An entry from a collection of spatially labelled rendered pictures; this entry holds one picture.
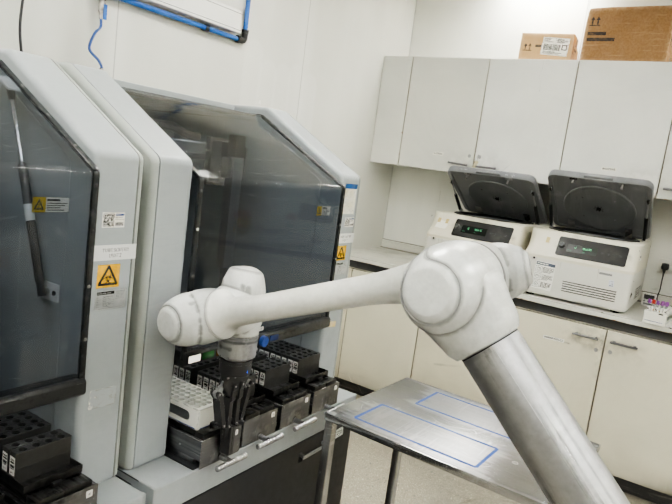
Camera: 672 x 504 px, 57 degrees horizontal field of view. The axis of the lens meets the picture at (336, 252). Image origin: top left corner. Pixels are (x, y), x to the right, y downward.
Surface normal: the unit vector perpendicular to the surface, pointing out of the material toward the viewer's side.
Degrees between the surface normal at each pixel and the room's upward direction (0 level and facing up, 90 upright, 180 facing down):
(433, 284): 86
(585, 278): 90
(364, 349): 90
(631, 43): 89
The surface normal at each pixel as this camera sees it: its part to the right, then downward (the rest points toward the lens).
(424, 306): -0.54, -0.04
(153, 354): 0.83, 0.18
